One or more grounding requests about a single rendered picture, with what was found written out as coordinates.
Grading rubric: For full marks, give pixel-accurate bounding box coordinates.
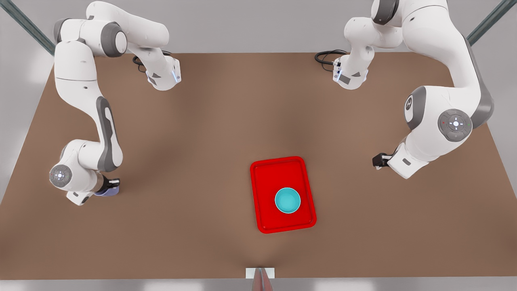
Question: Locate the lavender cup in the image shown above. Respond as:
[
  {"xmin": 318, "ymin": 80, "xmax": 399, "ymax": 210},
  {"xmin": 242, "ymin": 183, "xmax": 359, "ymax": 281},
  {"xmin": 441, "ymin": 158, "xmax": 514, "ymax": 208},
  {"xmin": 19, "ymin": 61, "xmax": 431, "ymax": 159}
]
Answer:
[{"xmin": 93, "ymin": 184, "xmax": 121, "ymax": 198}]

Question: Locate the teal bowl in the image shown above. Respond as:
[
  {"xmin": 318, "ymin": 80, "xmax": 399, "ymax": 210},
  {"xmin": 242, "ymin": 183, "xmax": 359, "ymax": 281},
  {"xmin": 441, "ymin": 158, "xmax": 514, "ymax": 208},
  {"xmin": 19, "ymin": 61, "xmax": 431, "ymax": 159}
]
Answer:
[{"xmin": 274, "ymin": 187, "xmax": 302, "ymax": 215}]

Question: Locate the red rectangular tray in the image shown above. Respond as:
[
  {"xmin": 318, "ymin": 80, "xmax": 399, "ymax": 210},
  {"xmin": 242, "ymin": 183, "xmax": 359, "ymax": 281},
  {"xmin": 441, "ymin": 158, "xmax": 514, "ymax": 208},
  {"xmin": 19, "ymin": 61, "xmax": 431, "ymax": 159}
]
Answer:
[{"xmin": 250, "ymin": 156, "xmax": 317, "ymax": 235}]

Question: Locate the black cable loop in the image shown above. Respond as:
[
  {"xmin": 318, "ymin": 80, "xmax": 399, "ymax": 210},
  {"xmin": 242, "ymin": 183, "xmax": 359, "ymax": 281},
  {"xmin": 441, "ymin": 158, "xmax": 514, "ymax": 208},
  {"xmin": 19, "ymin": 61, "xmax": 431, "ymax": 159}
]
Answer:
[
  {"xmin": 314, "ymin": 49, "xmax": 350, "ymax": 67},
  {"xmin": 132, "ymin": 50, "xmax": 173, "ymax": 74}
]

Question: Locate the silver frame post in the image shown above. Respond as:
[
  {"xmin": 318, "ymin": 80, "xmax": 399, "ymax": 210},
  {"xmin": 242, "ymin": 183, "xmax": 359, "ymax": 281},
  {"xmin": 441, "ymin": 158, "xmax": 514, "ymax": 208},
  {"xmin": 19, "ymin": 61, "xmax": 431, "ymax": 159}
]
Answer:
[
  {"xmin": 245, "ymin": 266, "xmax": 275, "ymax": 291},
  {"xmin": 466, "ymin": 0, "xmax": 517, "ymax": 46},
  {"xmin": 0, "ymin": 0, "xmax": 57, "ymax": 56}
]

